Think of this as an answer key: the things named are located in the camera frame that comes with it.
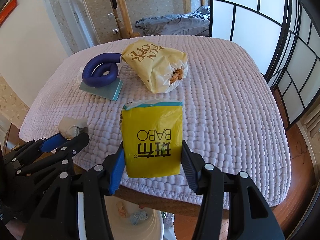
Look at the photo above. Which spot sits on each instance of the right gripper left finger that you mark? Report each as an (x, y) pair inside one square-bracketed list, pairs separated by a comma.
[(74, 206)]

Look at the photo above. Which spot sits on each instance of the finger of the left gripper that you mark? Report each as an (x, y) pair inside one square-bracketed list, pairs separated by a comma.
[(31, 150), (66, 152)]

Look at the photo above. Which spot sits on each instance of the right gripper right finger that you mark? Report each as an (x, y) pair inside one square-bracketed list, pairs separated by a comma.
[(250, 217)]

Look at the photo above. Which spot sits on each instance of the beige cloth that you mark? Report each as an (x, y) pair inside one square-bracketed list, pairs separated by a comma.
[(70, 127)]

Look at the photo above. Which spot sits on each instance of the light blue mask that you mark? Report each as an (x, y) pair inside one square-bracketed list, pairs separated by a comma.
[(137, 217)]

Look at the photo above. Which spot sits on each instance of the teal rectangular sponge block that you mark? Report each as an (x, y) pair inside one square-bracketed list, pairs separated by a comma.
[(110, 92)]

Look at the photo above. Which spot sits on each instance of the purple foam tube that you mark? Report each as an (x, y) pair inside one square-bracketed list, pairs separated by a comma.
[(101, 70)]

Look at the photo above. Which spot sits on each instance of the yellow paper bag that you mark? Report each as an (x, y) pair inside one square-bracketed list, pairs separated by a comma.
[(161, 69)]

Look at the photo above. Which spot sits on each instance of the clear plastic packaged item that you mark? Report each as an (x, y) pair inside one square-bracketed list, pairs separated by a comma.
[(121, 210)]

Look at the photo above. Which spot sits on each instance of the white drawstring pouch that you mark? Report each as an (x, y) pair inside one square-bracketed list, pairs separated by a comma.
[(80, 74)]

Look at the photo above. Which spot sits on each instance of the white trash bin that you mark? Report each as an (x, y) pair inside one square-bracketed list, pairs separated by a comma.
[(121, 228)]

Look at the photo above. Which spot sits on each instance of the pink quilted blanket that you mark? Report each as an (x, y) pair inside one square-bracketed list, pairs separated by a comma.
[(223, 109)]

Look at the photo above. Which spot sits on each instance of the grey crumpled duvet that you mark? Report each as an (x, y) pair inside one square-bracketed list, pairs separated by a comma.
[(195, 23)]

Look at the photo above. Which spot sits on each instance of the black framed shoji screen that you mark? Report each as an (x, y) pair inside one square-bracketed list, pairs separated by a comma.
[(282, 39)]

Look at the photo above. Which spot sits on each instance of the red wall poster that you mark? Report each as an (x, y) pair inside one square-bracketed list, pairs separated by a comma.
[(7, 10)]

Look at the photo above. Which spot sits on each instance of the white door frame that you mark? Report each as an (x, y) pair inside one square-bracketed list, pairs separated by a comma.
[(73, 24)]

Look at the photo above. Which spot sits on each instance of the wooden bunk bed frame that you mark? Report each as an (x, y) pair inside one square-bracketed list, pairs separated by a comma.
[(125, 7)]

